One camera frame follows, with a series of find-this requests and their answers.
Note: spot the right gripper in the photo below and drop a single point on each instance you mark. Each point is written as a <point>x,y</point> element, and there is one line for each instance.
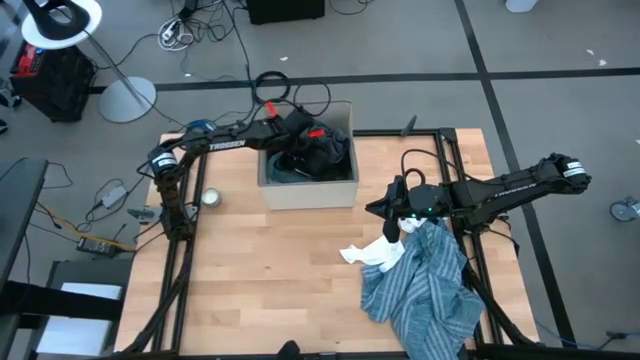
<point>430,200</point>

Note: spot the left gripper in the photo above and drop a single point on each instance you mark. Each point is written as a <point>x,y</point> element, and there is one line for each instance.
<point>300,127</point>

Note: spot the plain white sock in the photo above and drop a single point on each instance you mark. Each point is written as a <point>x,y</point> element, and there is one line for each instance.
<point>412,225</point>

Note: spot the white sock with printed label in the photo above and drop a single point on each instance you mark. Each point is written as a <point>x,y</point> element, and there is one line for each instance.
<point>372,252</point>

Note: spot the black fuzzy garment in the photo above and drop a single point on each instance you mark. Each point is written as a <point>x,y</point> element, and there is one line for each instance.
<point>332,155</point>

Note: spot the blue striped towel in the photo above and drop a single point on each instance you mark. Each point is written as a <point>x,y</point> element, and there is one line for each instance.
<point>425,295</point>

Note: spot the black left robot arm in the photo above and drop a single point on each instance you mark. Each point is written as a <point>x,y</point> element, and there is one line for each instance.
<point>227,145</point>

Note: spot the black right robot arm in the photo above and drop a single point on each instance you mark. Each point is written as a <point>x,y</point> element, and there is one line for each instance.
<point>515,187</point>

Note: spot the red clip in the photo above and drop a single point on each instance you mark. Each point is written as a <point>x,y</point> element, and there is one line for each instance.
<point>271,109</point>
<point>316,133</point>

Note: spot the black box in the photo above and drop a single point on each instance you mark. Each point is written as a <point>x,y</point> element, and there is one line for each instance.
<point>285,11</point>

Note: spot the white power strip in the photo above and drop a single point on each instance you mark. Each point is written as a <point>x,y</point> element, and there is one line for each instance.
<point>170,30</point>

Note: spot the white floor lamp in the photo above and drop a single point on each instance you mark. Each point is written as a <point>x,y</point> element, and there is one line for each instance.
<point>127,100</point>

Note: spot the grey power adapter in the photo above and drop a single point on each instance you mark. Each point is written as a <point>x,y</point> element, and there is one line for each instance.
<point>114,196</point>

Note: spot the grey caster wheel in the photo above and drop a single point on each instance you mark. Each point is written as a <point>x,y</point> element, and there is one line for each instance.
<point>625,210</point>

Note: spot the black power brick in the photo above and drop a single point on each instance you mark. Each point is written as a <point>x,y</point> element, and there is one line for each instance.
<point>95,246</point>

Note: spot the black crate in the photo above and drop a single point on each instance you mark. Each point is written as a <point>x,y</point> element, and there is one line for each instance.
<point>60,85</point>

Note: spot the white floor object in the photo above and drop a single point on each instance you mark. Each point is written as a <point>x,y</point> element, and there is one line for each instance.
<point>520,5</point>

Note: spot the grey cart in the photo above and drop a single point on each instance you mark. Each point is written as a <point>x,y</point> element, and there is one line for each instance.
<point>85,270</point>

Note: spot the red box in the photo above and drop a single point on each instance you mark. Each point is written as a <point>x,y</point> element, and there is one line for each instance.
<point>26,59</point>

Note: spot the black desk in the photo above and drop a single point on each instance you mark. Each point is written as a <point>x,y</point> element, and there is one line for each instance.
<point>20,210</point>

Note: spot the black aluminium table frame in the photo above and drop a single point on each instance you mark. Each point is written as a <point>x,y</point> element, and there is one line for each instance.
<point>390,133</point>

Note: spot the black frame bracket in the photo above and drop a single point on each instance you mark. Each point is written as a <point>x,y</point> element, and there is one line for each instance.
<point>409,126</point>

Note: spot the grey frame bracket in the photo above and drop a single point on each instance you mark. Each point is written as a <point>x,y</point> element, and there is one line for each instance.
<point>142,214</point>

